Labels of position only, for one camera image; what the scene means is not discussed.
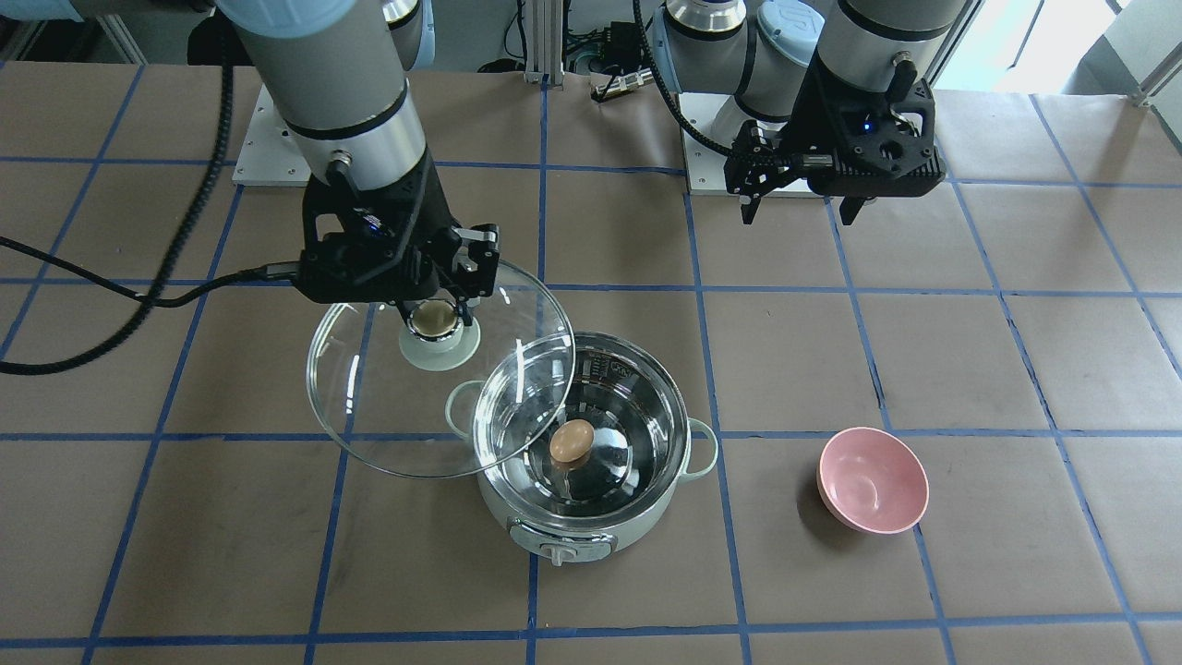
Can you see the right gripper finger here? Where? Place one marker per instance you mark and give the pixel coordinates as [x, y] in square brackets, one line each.
[473, 261]
[407, 310]

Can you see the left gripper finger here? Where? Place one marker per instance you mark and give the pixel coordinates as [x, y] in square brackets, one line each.
[754, 169]
[850, 206]

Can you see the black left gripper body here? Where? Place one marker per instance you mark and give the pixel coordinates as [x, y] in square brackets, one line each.
[825, 118]

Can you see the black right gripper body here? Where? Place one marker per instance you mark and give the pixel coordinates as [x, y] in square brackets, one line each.
[431, 214]

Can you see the glass pot lid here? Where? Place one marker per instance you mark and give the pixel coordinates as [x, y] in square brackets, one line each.
[379, 391]

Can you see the brown egg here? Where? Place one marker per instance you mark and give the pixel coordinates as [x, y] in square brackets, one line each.
[571, 441]

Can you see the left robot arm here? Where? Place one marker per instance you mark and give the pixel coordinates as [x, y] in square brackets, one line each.
[784, 93]

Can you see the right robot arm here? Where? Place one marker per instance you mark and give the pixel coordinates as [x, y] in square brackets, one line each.
[335, 74]

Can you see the light green electric pot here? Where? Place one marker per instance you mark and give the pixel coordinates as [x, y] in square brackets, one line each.
[645, 447]

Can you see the pink bowl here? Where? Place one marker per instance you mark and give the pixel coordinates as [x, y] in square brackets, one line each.
[872, 482]

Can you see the aluminium frame post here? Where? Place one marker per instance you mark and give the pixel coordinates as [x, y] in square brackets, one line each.
[544, 40]

